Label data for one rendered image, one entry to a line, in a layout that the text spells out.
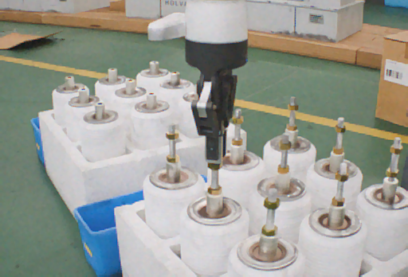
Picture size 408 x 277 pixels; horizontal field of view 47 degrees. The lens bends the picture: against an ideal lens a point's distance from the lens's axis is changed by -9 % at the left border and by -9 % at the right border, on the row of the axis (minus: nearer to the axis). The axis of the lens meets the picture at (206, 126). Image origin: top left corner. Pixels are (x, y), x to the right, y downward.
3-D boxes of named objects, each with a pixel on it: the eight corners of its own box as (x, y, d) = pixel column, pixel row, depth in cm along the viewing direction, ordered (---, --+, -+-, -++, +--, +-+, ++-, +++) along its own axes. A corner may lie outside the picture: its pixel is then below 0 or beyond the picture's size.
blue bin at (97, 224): (202, 219, 113) (202, 172, 109) (229, 241, 104) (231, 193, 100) (79, 256, 98) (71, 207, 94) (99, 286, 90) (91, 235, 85)
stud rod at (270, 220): (264, 246, 58) (269, 192, 56) (264, 241, 59) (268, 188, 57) (272, 245, 58) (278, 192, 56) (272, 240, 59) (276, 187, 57)
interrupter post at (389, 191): (391, 194, 72) (394, 175, 71) (397, 202, 70) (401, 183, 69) (378, 196, 72) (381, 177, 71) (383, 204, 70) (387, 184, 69)
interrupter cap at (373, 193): (398, 185, 75) (399, 181, 75) (419, 209, 68) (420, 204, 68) (357, 189, 74) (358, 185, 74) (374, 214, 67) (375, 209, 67)
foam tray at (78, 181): (169, 144, 152) (167, 87, 145) (244, 200, 121) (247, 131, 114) (46, 173, 133) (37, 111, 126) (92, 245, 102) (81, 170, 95)
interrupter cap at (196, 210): (175, 215, 68) (175, 210, 68) (209, 194, 74) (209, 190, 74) (219, 234, 64) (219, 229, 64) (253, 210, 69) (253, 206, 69)
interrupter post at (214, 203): (202, 213, 69) (202, 193, 68) (213, 207, 71) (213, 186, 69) (216, 219, 67) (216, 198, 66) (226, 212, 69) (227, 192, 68)
